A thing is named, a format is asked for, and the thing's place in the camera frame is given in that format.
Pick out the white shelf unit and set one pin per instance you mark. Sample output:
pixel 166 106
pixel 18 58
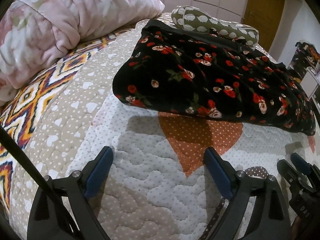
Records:
pixel 310 85

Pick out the cluttered shoe rack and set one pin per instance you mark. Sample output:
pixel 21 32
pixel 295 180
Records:
pixel 305 57

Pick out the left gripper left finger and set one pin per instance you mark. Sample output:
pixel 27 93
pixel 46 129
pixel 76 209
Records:
pixel 46 221

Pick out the green hedgehog bolster pillow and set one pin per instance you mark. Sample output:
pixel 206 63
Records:
pixel 193 19

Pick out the brown wooden door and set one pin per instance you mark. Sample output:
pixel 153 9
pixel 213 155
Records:
pixel 265 16

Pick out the pink floral comforter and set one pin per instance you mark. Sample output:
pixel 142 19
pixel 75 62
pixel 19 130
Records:
pixel 37 33

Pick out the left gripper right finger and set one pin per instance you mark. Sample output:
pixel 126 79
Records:
pixel 256 207

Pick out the patchwork heart quilt bedspread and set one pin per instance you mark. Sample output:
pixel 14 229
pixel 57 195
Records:
pixel 158 187

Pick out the black floral fleece robe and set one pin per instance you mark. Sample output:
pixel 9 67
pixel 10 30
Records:
pixel 208 76

